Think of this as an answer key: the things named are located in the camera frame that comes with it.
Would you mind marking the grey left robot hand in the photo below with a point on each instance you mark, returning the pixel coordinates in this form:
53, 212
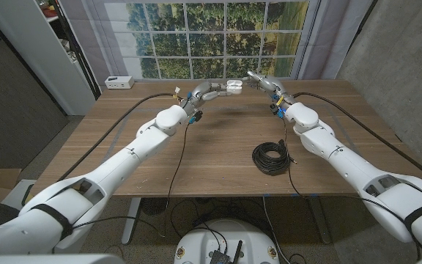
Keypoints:
201, 93

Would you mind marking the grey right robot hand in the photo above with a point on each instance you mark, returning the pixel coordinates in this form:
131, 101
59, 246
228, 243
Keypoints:
271, 84

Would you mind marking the white AirPods case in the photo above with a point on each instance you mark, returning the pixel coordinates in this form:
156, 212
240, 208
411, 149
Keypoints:
235, 87

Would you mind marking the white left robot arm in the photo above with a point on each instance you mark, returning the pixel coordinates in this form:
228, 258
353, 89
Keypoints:
123, 165

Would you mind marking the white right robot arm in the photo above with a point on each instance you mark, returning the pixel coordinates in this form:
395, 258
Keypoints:
343, 161

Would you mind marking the white power strip box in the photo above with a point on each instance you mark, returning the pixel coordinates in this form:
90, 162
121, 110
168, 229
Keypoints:
119, 83

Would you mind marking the printed window backdrop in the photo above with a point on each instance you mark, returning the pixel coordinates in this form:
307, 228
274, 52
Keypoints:
207, 36

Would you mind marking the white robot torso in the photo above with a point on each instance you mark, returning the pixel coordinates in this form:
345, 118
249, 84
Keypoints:
203, 238

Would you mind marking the grey table leg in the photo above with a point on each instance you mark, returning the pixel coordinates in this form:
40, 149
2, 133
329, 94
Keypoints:
321, 223

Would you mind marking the white table leg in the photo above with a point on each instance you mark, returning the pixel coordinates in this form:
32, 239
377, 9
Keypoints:
130, 223

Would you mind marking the white shelf cabinet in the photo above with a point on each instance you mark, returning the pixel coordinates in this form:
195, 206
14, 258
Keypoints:
46, 55

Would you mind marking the black module with antenna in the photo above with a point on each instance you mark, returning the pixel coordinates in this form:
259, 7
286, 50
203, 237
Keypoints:
220, 256

